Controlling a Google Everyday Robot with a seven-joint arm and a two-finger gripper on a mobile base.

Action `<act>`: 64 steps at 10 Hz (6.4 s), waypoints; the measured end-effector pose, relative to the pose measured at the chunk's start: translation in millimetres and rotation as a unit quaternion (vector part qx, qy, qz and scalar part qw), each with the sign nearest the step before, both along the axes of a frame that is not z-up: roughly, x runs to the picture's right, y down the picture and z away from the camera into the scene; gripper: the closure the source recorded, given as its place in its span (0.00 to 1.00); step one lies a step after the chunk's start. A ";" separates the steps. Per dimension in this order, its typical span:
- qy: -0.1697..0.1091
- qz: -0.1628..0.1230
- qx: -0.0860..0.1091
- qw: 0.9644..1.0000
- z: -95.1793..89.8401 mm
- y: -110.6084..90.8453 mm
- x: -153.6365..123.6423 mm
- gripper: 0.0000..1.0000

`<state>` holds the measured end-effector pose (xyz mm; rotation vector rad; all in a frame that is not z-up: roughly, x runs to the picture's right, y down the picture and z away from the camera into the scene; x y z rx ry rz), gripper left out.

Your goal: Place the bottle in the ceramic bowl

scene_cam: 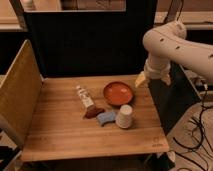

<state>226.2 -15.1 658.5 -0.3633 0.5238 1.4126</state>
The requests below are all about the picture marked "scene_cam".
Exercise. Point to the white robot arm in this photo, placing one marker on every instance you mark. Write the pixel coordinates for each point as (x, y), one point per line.
(168, 43)

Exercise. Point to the orange ceramic bowl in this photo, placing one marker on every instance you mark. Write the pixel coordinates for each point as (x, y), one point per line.
(117, 93)

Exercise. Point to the white bottle with label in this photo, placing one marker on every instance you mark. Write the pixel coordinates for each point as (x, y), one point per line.
(84, 96)

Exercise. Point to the dark red sausage toy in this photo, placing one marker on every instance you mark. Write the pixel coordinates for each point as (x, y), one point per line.
(93, 113)

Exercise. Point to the white paper cup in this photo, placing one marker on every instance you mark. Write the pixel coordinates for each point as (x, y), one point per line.
(124, 116)

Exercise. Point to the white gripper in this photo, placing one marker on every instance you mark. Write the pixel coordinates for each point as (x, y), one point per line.
(152, 73)

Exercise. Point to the black right side panel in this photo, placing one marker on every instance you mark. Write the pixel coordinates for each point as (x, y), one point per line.
(173, 100)

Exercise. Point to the blue sponge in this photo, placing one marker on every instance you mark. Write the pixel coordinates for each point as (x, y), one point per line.
(106, 117)

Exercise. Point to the black back panel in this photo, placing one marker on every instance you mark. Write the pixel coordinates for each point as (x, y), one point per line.
(91, 43)

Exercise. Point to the black panel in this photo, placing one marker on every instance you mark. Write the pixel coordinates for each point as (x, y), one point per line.
(173, 100)
(91, 43)

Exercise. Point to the wooden left side panel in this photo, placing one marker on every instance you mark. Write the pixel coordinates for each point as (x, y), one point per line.
(19, 91)

